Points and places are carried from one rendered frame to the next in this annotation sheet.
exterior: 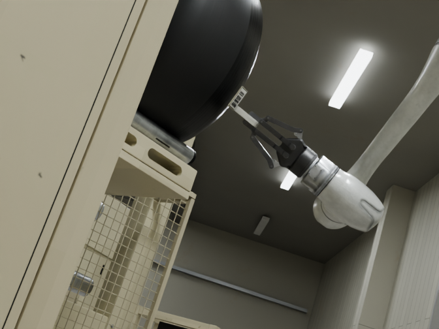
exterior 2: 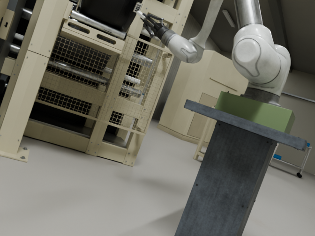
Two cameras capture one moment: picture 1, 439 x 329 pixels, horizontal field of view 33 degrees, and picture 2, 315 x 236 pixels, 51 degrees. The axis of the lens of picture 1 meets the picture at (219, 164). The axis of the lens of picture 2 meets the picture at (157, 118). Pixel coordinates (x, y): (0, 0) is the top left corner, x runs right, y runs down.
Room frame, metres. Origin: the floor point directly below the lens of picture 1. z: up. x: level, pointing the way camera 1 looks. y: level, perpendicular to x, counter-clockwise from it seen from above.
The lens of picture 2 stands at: (0.07, -1.06, 0.60)
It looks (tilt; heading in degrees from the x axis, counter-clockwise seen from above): 3 degrees down; 24
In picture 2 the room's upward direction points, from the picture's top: 20 degrees clockwise
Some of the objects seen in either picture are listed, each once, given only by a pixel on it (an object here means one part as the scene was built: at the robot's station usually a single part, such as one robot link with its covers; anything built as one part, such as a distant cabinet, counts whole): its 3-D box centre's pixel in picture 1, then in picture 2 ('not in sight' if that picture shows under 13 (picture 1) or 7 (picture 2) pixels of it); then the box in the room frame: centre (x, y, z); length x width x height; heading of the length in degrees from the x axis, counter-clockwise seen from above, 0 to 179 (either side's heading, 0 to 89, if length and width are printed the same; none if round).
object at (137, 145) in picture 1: (132, 149); (93, 35); (1.65, 0.20, 0.83); 0.36 x 0.09 x 0.06; 134
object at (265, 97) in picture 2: not in sight; (260, 99); (1.67, -0.82, 0.77); 0.22 x 0.18 x 0.06; 10
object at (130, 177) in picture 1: (90, 162); (88, 42); (1.75, 0.30, 0.80); 0.37 x 0.36 x 0.02; 44
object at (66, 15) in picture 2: not in sight; (66, 15); (1.62, 0.43, 0.90); 0.40 x 0.03 x 0.10; 44
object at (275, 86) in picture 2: not in sight; (269, 69); (1.64, -0.81, 0.91); 0.18 x 0.16 x 0.22; 169
